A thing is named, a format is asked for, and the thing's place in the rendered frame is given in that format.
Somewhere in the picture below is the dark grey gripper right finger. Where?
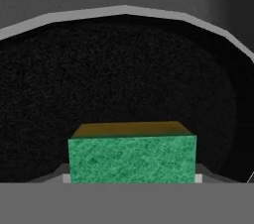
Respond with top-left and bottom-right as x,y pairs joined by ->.
194,163 -> 232,184

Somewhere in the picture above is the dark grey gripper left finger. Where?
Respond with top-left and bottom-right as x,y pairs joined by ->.
29,163 -> 71,184

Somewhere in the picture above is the black pan with grey rim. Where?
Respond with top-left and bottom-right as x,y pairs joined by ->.
0,4 -> 254,184

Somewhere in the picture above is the green and yellow sponge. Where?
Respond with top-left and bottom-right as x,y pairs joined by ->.
67,120 -> 197,184

